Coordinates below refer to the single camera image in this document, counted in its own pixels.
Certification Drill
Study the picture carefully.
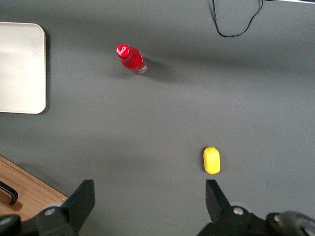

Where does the wooden drawer cabinet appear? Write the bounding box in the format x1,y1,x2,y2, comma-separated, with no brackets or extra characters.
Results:
0,154,69,221

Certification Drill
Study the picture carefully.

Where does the beige plastic tray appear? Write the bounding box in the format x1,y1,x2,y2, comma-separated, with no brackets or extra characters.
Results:
0,21,47,115

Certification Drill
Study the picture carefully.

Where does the thin black looped cable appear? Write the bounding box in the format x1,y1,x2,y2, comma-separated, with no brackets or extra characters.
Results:
212,0,266,38

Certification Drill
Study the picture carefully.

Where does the wooden drawer front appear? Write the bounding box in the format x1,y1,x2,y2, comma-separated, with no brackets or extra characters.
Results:
0,161,63,220

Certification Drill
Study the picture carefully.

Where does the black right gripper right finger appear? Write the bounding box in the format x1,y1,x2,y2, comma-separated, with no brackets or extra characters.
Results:
196,179,272,236

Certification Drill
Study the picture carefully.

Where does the red cola bottle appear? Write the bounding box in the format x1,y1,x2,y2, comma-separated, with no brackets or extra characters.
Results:
115,43,148,75

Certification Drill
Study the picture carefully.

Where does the yellow lemon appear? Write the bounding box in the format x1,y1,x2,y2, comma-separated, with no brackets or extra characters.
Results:
202,146,221,176

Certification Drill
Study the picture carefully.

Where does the black metal drawer handle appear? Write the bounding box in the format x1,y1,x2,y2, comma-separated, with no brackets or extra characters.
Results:
0,180,20,207

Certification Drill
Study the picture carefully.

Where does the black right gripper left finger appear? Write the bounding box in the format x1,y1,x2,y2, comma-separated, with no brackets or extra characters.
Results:
35,179,96,236

